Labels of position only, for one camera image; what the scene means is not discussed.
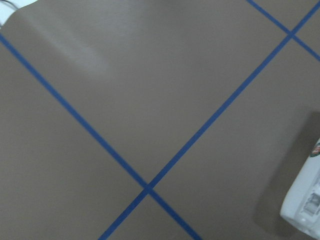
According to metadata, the clear tennis ball can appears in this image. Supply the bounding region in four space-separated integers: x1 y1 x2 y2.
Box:
280 141 320 240

